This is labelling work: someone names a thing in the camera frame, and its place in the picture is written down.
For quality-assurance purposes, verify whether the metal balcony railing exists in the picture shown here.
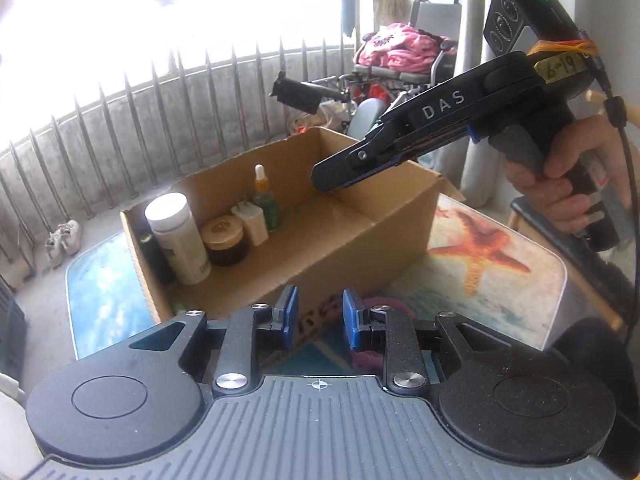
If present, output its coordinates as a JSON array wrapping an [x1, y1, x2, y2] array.
[[1, 44, 355, 282]]

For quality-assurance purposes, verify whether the white power adapter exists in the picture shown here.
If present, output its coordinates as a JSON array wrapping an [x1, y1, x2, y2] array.
[[231, 200, 269, 247]]

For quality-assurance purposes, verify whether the white lidded supplement bottle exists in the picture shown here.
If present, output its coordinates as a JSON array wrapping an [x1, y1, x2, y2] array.
[[144, 192, 212, 286]]

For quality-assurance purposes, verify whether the brown cardboard box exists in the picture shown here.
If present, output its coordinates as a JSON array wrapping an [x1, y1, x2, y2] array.
[[120, 128, 461, 322]]

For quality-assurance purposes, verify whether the seashell print table mat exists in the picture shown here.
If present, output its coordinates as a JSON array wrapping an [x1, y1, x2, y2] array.
[[66, 196, 567, 359]]

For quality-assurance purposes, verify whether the wheelchair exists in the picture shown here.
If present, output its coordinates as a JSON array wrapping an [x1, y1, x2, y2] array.
[[270, 0, 462, 139]]

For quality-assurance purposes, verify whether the pink blanket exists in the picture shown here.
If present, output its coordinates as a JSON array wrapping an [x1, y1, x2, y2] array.
[[354, 23, 457, 74]]

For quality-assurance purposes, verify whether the person's right hand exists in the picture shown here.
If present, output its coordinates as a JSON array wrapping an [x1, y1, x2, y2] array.
[[504, 115, 631, 234]]

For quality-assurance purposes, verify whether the green dropper bottle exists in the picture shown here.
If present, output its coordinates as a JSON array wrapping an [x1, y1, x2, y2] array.
[[253, 164, 281, 232]]

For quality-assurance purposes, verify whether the white sneakers pair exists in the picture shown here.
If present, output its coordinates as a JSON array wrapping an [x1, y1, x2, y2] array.
[[44, 220, 82, 269]]

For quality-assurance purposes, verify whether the dark jar with wooden lid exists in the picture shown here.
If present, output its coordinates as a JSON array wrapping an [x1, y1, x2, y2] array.
[[200, 214, 248, 266]]

